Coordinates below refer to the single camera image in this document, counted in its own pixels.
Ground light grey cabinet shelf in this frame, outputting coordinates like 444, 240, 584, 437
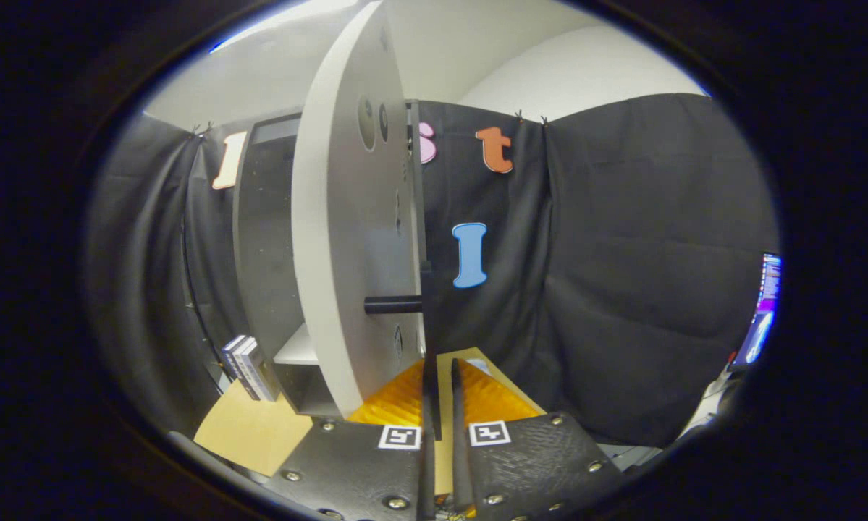
273, 322, 319, 366

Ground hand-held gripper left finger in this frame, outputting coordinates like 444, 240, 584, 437
264, 358, 438, 521

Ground black door handle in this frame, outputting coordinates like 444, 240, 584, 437
363, 260, 443, 441

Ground blue spine book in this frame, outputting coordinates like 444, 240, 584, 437
222, 334, 261, 399

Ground dark grey cabinet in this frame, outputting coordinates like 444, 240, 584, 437
232, 112, 347, 419

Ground black backdrop cloth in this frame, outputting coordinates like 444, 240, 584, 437
86, 94, 778, 446

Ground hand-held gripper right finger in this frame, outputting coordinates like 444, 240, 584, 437
450, 357, 626, 521

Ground computer monitor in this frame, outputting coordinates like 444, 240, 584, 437
728, 252, 783, 371

